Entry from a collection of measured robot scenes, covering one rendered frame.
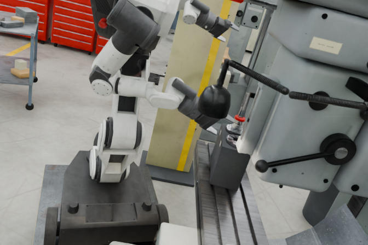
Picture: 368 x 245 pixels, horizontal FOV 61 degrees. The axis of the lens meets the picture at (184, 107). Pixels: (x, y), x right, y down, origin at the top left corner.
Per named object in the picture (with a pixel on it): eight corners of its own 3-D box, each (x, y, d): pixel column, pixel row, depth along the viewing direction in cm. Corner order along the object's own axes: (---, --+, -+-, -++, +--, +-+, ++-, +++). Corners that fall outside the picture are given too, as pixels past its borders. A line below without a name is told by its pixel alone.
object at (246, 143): (237, 152, 81) (265, 77, 72) (235, 144, 84) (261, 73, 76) (252, 156, 81) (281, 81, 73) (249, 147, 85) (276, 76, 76)
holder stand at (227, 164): (208, 184, 128) (223, 143, 120) (210, 156, 148) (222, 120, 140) (237, 191, 128) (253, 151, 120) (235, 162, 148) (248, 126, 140)
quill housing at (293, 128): (255, 185, 74) (307, 58, 62) (240, 141, 93) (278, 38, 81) (329, 199, 76) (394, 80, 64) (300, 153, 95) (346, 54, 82)
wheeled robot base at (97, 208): (58, 168, 196) (62, 122, 183) (138, 169, 215) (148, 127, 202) (49, 254, 142) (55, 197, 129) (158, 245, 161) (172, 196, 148)
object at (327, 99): (289, 99, 54) (292, 92, 53) (286, 96, 55) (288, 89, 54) (368, 111, 59) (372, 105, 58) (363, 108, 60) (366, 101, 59)
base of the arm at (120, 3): (98, 30, 95) (118, 1, 90) (107, 16, 105) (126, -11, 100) (139, 58, 100) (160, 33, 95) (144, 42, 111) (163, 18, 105)
